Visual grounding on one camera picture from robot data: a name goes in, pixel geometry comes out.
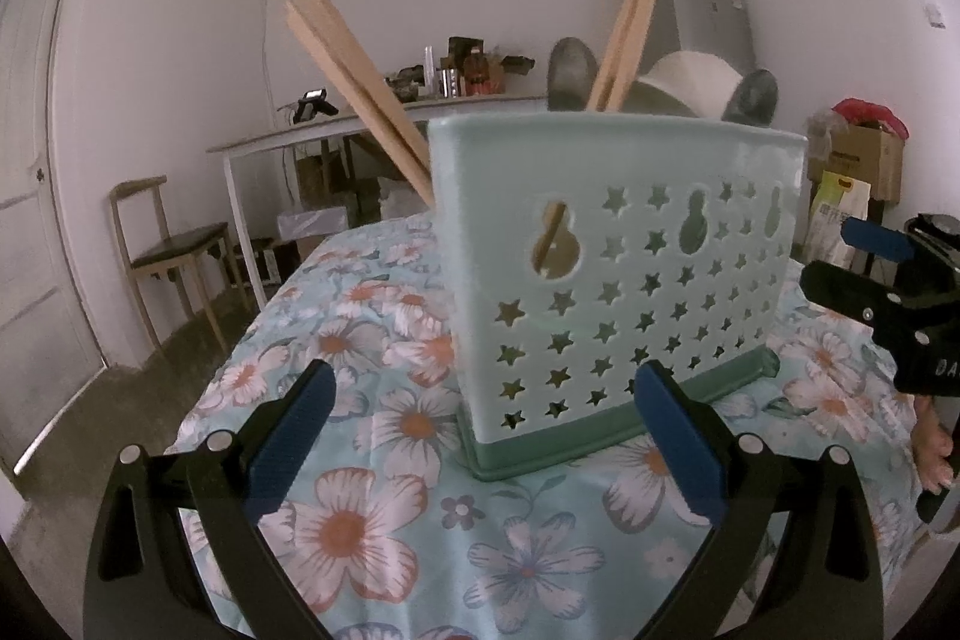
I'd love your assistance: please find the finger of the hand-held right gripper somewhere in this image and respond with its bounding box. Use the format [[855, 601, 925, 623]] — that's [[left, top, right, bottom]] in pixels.
[[840, 216, 916, 265], [799, 261, 912, 341]]

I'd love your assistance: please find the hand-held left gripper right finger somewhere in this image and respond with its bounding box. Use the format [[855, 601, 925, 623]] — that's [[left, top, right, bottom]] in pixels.
[[634, 359, 886, 640]]

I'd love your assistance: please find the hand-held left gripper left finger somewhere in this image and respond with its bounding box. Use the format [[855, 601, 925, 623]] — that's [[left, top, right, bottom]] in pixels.
[[82, 359, 338, 640]]

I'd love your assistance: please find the metal spoon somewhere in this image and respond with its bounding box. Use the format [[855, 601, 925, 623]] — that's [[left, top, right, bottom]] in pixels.
[[721, 68, 779, 125]]

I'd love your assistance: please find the green star-cut utensil holder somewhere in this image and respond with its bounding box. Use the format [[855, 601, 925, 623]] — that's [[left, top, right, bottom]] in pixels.
[[427, 111, 809, 482]]

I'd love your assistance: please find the metal ladle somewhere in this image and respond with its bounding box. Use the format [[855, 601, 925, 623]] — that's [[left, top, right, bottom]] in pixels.
[[547, 38, 599, 112]]

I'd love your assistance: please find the pile of wooden chopsticks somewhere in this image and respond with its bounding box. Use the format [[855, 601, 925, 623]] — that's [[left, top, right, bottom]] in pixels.
[[279, 0, 665, 275]]

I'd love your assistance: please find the person's right hand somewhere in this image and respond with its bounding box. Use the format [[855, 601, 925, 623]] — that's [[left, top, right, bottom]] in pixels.
[[912, 394, 958, 495]]

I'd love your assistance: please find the yellow white sack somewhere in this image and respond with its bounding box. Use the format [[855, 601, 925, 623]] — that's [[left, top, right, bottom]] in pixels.
[[806, 171, 872, 266]]

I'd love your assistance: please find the large brown cardboard box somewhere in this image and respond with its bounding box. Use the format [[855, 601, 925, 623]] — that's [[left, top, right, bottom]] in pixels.
[[810, 126, 905, 204]]

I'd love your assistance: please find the red plastic bag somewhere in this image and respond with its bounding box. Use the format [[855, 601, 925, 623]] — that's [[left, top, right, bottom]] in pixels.
[[832, 98, 908, 139]]

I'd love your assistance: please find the floral blue blanket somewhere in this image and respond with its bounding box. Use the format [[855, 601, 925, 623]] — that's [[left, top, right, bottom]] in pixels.
[[176, 212, 931, 640]]

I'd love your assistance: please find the dark small box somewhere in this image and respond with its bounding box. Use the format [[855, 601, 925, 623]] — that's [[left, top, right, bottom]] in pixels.
[[229, 239, 275, 289]]

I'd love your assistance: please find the wooden chair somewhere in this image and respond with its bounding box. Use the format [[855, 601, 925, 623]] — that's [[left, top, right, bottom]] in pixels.
[[109, 175, 252, 354]]

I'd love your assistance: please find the white plastic sack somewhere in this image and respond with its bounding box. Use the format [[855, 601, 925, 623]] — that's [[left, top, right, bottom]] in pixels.
[[379, 175, 422, 223]]

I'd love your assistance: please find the grey refrigerator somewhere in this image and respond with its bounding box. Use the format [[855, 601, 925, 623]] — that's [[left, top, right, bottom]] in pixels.
[[622, 0, 755, 76]]

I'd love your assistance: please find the white table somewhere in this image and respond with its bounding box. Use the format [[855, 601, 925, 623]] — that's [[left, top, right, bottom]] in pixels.
[[206, 94, 548, 313]]

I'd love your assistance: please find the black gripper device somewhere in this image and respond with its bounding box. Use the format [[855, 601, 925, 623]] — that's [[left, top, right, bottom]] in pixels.
[[292, 87, 331, 122]]

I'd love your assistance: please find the white door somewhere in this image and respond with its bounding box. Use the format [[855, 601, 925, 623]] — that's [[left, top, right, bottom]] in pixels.
[[0, 0, 106, 477]]

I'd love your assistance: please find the red brown jar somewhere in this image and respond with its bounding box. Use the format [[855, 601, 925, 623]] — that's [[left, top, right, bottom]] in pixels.
[[461, 56, 502, 98]]

